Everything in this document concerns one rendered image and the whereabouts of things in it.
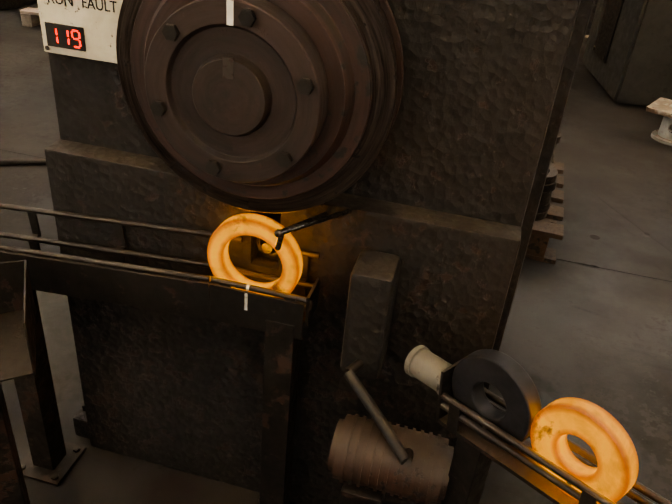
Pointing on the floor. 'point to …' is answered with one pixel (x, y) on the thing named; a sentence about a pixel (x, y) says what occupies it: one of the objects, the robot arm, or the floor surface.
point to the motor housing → (387, 463)
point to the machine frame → (253, 379)
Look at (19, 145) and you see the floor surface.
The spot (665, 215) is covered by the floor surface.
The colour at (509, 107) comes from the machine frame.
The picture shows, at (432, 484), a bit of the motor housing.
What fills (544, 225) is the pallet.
